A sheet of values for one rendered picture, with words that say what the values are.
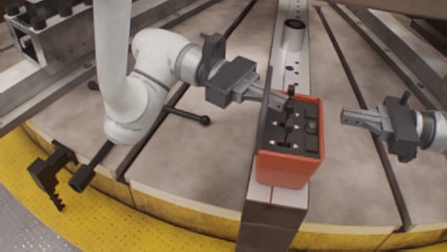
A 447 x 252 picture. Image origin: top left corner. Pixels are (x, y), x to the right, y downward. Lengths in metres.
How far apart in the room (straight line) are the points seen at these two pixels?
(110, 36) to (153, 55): 0.22
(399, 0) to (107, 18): 0.99
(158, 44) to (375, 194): 0.95
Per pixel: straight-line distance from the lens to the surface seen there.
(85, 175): 1.20
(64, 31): 1.49
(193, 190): 1.15
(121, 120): 0.69
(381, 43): 2.16
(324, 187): 1.23
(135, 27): 1.89
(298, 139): 0.67
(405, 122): 0.69
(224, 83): 0.64
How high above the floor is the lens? 1.27
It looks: 43 degrees down
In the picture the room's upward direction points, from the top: 4 degrees clockwise
